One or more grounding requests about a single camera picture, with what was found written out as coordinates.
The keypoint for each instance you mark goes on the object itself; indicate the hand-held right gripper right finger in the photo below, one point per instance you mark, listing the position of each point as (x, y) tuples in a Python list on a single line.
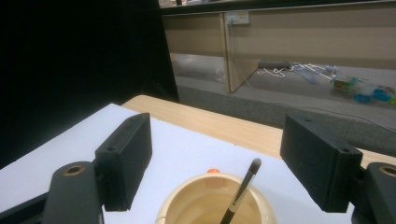
[(317, 161)]

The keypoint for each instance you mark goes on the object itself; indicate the pile of coloured packets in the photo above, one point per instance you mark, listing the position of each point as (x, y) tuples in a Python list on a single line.
[(358, 88)]

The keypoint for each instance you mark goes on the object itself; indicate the small round marker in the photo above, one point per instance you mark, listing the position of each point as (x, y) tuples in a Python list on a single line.
[(213, 170)]

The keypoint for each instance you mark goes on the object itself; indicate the black makeup brush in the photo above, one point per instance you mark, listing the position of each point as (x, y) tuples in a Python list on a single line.
[(241, 193)]

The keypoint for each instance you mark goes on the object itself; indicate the white wall socket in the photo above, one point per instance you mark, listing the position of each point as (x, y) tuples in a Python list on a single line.
[(237, 18)]

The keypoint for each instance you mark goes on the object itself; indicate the clear blue plastic bag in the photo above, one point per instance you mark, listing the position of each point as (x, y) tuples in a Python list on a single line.
[(309, 74)]

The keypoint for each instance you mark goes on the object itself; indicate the black curtain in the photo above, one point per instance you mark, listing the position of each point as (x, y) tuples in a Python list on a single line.
[(77, 62)]

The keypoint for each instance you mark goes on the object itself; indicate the cream ribbed round holder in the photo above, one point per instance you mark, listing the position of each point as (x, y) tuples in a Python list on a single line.
[(186, 205)]

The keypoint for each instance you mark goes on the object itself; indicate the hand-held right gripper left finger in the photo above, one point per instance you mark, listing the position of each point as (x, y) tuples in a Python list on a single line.
[(124, 161)]

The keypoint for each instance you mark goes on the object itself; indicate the white table board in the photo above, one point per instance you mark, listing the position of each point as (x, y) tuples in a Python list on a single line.
[(174, 149)]

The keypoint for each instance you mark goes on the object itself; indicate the light wooden desk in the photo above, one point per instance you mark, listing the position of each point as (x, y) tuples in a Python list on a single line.
[(295, 37)]

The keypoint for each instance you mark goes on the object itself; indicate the clear plastic item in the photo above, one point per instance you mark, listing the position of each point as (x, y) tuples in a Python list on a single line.
[(219, 75)]

